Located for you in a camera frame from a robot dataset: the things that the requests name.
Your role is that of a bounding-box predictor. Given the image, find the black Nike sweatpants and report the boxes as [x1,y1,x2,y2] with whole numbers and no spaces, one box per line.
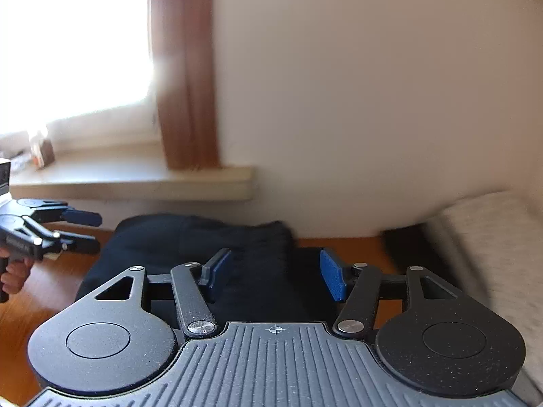
[76,214,337,324]

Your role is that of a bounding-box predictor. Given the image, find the person's left hand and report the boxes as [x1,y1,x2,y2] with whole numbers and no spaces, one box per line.
[1,258,34,295]

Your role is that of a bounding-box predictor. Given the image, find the black folded garment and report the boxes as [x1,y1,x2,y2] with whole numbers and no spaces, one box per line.
[381,223,463,289]

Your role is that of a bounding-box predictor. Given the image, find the small orange picture carton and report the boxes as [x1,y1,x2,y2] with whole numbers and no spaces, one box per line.
[30,136,55,169]

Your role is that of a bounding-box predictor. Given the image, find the white patterned folded cloth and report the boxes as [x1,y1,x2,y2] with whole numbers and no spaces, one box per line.
[423,191,542,406]

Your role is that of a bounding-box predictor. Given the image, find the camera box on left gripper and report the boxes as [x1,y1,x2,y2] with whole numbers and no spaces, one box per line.
[0,158,11,204]

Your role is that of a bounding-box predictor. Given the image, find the brown wooden window frame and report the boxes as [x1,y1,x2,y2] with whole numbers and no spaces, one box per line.
[150,0,221,170]

